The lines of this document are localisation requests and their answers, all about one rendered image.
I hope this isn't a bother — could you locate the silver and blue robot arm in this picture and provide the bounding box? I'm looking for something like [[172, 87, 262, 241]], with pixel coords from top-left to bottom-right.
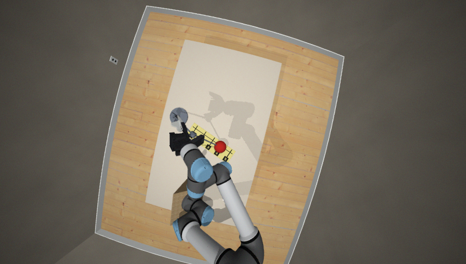
[[173, 134, 264, 264]]

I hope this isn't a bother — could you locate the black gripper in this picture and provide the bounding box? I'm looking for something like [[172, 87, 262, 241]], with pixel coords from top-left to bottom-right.
[[169, 115, 194, 156]]

